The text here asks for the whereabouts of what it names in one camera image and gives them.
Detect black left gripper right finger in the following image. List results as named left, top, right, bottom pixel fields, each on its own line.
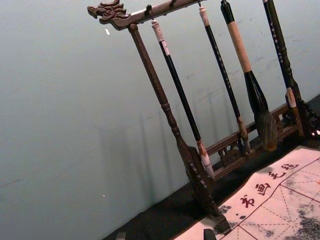
left=203, top=228, right=217, bottom=240

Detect black table cloth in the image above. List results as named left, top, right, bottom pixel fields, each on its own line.
left=101, top=92, right=320, bottom=240

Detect white calligraphy practice cloth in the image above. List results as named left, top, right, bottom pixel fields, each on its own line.
left=174, top=144, right=320, bottom=240

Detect thin black brush, white cap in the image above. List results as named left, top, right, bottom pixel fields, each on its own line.
left=150, top=19, right=216, bottom=181

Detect thin black brush, brown tip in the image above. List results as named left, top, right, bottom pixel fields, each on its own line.
left=198, top=5, right=252, bottom=156

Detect dark carved wooden brush rack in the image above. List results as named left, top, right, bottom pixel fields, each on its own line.
left=86, top=0, right=320, bottom=236

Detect thin black brush, white band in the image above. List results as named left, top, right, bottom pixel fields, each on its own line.
left=261, top=0, right=305, bottom=137

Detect large cream-handled calligraphy brush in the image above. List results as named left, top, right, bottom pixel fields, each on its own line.
left=219, top=0, right=279, bottom=152

